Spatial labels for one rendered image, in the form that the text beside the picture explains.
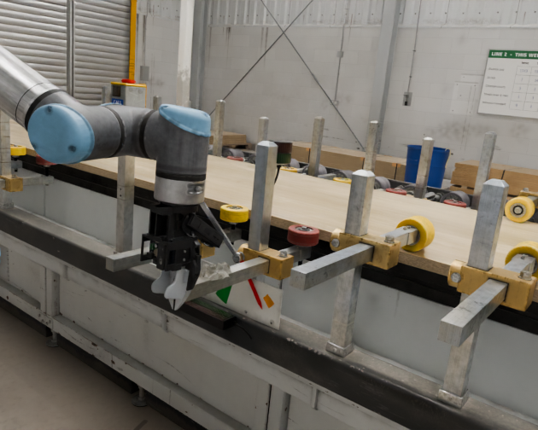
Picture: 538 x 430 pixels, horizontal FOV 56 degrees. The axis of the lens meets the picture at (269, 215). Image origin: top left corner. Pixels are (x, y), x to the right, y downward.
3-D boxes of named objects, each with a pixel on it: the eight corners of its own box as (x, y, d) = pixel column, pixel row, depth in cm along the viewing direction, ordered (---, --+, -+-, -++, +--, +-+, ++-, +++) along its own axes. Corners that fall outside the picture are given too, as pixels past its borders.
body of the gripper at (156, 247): (138, 264, 94) (143, 200, 91) (174, 256, 100) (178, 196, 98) (166, 276, 89) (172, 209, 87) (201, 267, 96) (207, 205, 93)
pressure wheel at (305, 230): (303, 277, 127) (308, 233, 124) (277, 269, 131) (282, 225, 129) (320, 270, 133) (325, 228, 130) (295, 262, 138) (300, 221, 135)
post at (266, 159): (250, 338, 125) (269, 142, 114) (240, 333, 127) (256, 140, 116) (260, 334, 128) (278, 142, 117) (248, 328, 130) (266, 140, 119)
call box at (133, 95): (125, 112, 141) (125, 83, 139) (109, 109, 145) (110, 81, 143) (145, 113, 146) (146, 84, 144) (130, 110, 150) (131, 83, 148)
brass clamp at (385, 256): (385, 270, 99) (389, 246, 98) (326, 252, 107) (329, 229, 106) (399, 264, 104) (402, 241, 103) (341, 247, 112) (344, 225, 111)
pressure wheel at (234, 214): (247, 249, 145) (250, 210, 142) (219, 247, 143) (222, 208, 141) (243, 241, 152) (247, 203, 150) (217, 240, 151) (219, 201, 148)
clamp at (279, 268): (279, 281, 116) (282, 259, 115) (235, 264, 124) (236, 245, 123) (294, 275, 121) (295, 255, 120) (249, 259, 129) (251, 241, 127)
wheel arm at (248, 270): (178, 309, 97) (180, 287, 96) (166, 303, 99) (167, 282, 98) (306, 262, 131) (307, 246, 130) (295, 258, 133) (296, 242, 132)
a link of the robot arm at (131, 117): (76, 101, 89) (137, 108, 85) (118, 101, 99) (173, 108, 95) (75, 154, 91) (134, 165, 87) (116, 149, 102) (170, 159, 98)
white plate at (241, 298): (277, 330, 118) (281, 290, 116) (198, 296, 134) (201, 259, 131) (278, 329, 119) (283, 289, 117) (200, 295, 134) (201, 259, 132)
